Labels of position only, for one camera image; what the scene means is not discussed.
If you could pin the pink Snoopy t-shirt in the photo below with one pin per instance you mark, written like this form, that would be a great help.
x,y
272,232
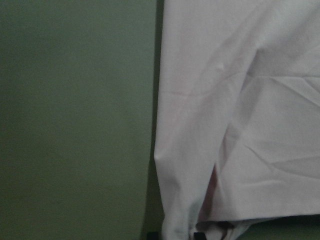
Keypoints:
x,y
238,118

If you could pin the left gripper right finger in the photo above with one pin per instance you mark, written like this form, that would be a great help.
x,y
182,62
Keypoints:
x,y
199,236

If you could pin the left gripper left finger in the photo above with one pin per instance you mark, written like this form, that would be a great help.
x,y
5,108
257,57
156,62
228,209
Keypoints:
x,y
152,236

